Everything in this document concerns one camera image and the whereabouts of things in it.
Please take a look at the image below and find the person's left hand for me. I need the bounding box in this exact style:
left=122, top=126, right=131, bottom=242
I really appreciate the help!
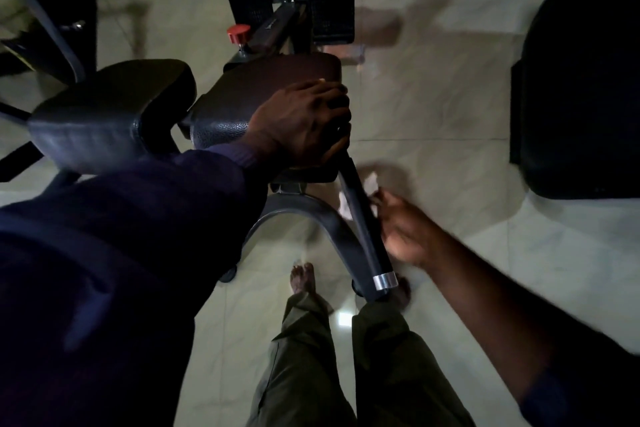
left=245, top=80, right=353, bottom=170

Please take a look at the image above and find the person's right hand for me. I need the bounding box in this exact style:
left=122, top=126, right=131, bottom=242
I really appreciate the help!
left=372, top=189, right=446, bottom=270

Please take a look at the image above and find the black handle grip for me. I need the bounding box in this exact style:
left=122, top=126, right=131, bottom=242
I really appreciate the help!
left=337, top=151, right=399, bottom=300

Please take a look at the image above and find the white cleaning wipe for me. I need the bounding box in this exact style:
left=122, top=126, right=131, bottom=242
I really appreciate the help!
left=339, top=170, right=381, bottom=222

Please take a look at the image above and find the black hip pad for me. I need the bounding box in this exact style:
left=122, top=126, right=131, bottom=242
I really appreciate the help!
left=27, top=59, right=197, bottom=175
left=189, top=52, right=351, bottom=185

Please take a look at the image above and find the black roman chair bench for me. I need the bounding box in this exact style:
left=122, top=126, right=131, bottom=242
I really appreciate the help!
left=27, top=0, right=401, bottom=300

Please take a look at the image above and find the person's right forearm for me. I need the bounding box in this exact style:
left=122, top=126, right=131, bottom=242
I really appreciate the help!
left=425, top=236, right=566, bottom=402

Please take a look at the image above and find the person's blue shirt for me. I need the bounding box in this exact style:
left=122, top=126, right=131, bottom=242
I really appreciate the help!
left=0, top=141, right=640, bottom=427

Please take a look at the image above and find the red adjustment knob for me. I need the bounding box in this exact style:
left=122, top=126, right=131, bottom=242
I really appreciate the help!
left=227, top=23, right=252, bottom=55

